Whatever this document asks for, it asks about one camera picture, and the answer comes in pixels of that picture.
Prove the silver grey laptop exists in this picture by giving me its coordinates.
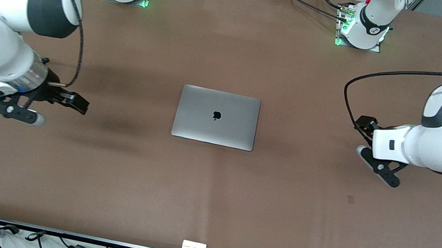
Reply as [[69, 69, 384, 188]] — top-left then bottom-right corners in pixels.
[[170, 83, 263, 153]]

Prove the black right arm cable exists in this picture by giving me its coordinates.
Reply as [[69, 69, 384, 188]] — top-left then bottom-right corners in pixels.
[[19, 0, 94, 90]]

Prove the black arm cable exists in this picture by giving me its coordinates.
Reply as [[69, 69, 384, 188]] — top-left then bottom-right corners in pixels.
[[19, 0, 94, 90], [337, 55, 442, 145]]

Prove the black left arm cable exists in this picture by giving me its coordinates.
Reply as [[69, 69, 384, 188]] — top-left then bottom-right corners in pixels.
[[337, 55, 442, 145]]

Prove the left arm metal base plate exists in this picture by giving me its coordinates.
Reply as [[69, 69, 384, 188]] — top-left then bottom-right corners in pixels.
[[332, 1, 390, 54]]

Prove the aluminium profile post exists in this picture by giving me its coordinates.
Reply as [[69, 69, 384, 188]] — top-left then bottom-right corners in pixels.
[[402, 0, 428, 14]]

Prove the black base supply cable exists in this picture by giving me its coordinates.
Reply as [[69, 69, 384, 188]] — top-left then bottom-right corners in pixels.
[[264, 0, 355, 20]]

